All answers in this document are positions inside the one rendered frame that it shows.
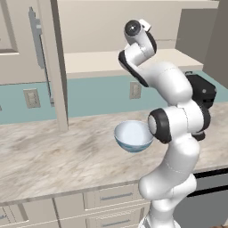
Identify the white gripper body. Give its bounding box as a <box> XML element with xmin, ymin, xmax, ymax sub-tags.
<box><xmin>138</xmin><ymin>19</ymin><xmax>152</xmax><ymax>33</ymax></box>

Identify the tall grey-brown cabinet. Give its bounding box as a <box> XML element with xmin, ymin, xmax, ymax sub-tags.
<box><xmin>175</xmin><ymin>0</ymin><xmax>228</xmax><ymax>89</ymax></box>

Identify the beige vertical cabinet panel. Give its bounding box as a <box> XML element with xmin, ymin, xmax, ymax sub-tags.
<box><xmin>37</xmin><ymin>0</ymin><xmax>70</xmax><ymax>134</ymax></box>

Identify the white and blue bowl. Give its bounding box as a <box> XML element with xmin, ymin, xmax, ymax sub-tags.
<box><xmin>113</xmin><ymin>119</ymin><xmax>155</xmax><ymax>154</ymax></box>

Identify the beige base cabinet door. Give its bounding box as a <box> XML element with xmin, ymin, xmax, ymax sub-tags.
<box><xmin>17</xmin><ymin>198</ymin><xmax>61</xmax><ymax>228</ymax></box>
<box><xmin>0</xmin><ymin>202</ymin><xmax>29</xmax><ymax>228</ymax></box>

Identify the black countertop appliance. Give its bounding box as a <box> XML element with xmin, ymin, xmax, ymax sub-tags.
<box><xmin>184</xmin><ymin>73</ymin><xmax>217</xmax><ymax>143</ymax></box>

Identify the beige drawer front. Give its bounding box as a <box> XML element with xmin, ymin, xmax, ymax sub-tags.
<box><xmin>83</xmin><ymin>183</ymin><xmax>141</xmax><ymax>211</ymax></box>
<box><xmin>85</xmin><ymin>206</ymin><xmax>150</xmax><ymax>228</ymax></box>

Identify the grey dishwasher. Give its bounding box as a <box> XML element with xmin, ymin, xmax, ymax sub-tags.
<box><xmin>173</xmin><ymin>168</ymin><xmax>228</xmax><ymax>228</ymax></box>

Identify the beige wall cabinet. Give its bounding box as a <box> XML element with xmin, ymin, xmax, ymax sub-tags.
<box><xmin>56</xmin><ymin>0</ymin><xmax>220</xmax><ymax>80</ymax></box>

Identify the beige wall outlet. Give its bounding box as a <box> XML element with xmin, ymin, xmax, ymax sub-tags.
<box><xmin>23</xmin><ymin>87</ymin><xmax>42</xmax><ymax>110</ymax></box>
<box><xmin>128</xmin><ymin>81</ymin><xmax>143</xmax><ymax>100</ymax></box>

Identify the grey cabinet door handle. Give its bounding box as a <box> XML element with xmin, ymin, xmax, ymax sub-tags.
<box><xmin>28</xmin><ymin>6</ymin><xmax>46</xmax><ymax>70</ymax></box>

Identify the thin grey cabinet handle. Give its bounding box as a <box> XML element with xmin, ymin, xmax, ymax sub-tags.
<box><xmin>43</xmin><ymin>67</ymin><xmax>55</xmax><ymax>108</ymax></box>

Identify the beige wall cabinet door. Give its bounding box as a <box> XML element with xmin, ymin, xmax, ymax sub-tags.
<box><xmin>0</xmin><ymin>0</ymin><xmax>50</xmax><ymax>86</ymax></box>

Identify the grey drawer handle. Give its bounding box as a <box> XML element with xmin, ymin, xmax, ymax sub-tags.
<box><xmin>101</xmin><ymin>218</ymin><xmax>132</xmax><ymax>228</ymax></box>
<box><xmin>100</xmin><ymin>192</ymin><xmax>134</xmax><ymax>202</ymax></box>

